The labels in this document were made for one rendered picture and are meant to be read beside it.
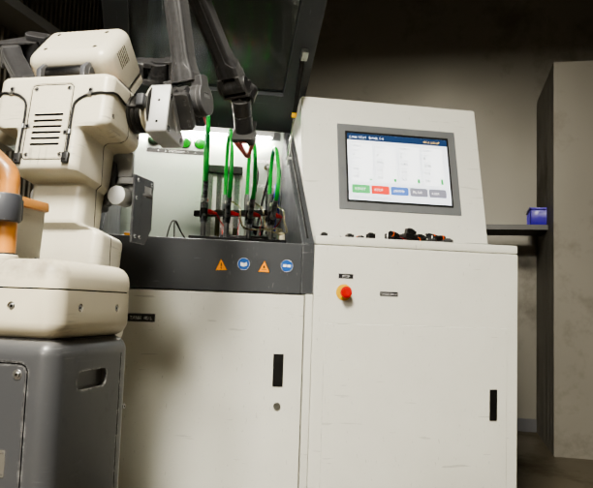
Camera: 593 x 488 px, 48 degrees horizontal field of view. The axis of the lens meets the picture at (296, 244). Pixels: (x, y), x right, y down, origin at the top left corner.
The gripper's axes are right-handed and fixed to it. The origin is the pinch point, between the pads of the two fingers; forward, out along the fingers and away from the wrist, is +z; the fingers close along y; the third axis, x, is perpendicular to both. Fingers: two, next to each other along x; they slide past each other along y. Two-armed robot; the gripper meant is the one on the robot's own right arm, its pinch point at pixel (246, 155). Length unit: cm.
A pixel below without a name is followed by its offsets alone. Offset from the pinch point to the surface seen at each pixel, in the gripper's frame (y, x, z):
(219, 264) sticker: -24.0, 7.8, 24.7
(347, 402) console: -47, -33, 61
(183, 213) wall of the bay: 26, 33, 45
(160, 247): -23.7, 25.5, 18.2
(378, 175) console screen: 32, -43, 30
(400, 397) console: -43, -50, 63
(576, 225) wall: 117, -155, 122
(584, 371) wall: 60, -158, 175
